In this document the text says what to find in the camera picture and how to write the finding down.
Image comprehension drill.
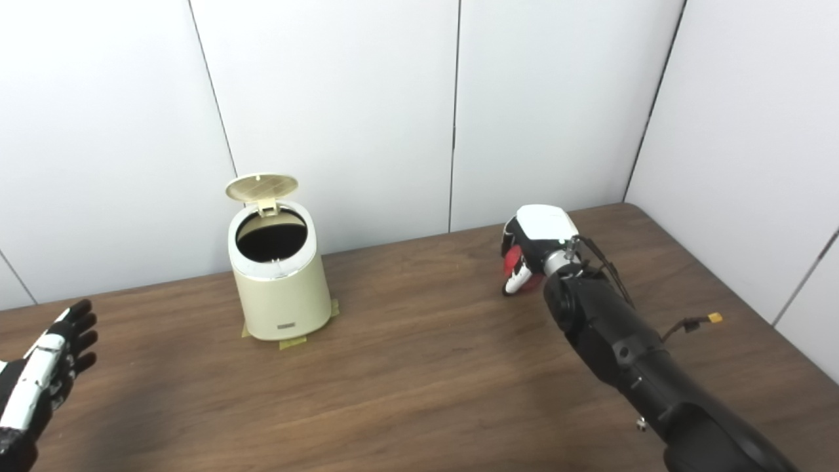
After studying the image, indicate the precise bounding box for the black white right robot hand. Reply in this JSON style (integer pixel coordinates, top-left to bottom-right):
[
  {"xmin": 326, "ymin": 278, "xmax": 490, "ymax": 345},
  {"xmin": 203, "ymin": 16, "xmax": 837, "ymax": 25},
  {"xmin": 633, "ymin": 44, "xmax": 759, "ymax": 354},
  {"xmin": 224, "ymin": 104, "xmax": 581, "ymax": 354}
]
[{"xmin": 501, "ymin": 205, "xmax": 583, "ymax": 297}]

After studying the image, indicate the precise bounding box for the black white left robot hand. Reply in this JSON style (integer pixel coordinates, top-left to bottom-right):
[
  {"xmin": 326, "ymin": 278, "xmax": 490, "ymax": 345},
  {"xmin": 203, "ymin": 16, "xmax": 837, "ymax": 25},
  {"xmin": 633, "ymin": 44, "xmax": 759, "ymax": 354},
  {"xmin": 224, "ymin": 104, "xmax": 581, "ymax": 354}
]
[{"xmin": 0, "ymin": 300, "xmax": 99, "ymax": 472}]

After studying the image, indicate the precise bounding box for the red apple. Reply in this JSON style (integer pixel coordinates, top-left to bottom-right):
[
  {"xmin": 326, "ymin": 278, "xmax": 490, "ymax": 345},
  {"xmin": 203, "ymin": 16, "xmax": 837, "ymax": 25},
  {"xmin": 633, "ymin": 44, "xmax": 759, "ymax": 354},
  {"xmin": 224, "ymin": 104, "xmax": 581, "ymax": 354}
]
[{"xmin": 502, "ymin": 244, "xmax": 545, "ymax": 292}]

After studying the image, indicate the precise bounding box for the cream-colored bin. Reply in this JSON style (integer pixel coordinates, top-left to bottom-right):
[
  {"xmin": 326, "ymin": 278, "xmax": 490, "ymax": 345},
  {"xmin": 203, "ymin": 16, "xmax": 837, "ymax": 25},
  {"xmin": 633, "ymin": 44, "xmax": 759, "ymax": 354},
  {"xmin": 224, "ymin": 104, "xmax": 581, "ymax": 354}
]
[{"xmin": 227, "ymin": 200, "xmax": 332, "ymax": 342}]

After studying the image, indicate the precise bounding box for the round cream bin lid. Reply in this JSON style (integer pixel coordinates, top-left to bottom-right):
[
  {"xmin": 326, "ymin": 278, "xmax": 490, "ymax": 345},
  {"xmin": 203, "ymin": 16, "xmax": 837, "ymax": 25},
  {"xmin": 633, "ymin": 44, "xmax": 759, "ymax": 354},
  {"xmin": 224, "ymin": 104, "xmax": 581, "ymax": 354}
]
[{"xmin": 225, "ymin": 173, "xmax": 299, "ymax": 218}]

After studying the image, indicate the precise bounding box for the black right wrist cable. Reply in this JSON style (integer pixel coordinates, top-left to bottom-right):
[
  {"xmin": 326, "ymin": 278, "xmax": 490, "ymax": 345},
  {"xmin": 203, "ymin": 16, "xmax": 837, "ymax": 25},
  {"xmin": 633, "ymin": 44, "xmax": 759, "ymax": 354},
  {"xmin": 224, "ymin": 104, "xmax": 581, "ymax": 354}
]
[{"xmin": 567, "ymin": 236, "xmax": 635, "ymax": 309}]

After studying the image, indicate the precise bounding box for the cable with yellow connector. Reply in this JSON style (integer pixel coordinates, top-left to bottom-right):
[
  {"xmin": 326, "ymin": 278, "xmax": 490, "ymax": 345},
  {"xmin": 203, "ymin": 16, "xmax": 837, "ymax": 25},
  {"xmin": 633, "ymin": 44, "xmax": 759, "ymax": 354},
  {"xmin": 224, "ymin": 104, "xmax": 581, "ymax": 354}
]
[{"xmin": 661, "ymin": 313, "xmax": 724, "ymax": 343}]

